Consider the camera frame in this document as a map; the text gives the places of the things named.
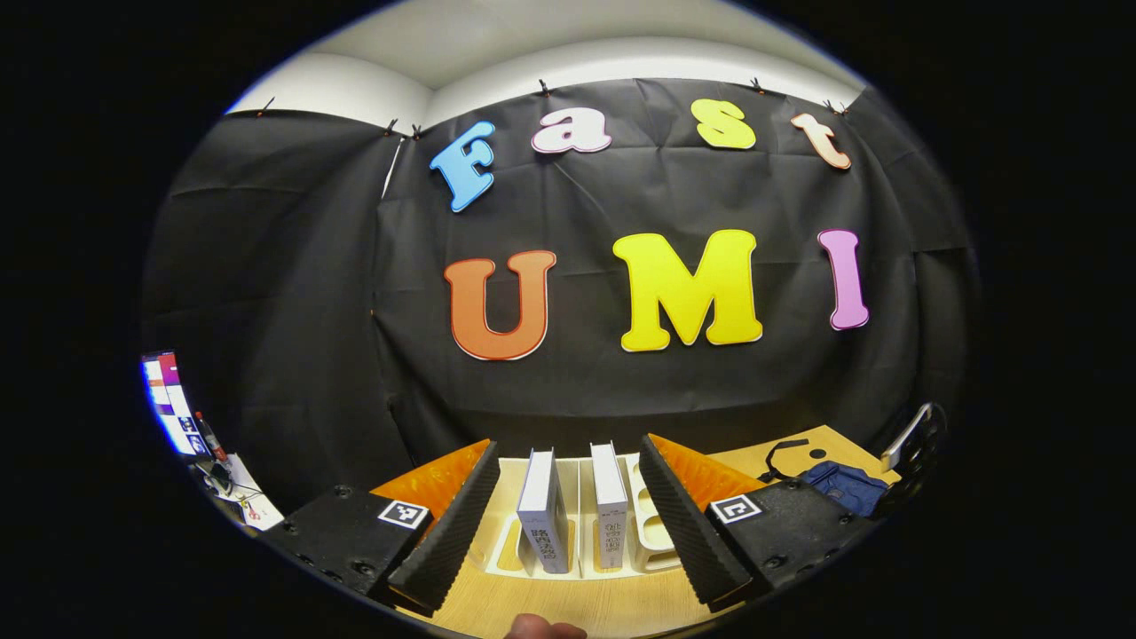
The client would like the white book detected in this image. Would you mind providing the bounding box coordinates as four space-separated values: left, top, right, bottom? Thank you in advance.
590 442 629 571
517 448 571 575

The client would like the white paper sheet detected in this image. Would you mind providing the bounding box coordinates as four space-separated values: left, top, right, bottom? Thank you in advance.
217 453 285 533

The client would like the blue schoolbag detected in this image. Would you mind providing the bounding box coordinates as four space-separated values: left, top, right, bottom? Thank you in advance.
763 438 888 518

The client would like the white bookshelf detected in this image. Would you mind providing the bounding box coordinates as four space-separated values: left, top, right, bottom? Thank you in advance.
470 453 689 582

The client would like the computer monitor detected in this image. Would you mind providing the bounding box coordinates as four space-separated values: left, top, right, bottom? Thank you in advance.
142 351 209 458

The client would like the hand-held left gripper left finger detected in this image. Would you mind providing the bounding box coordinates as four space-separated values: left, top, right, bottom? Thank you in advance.
262 439 500 618

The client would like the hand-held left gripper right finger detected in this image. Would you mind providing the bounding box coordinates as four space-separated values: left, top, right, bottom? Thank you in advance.
639 433 884 613

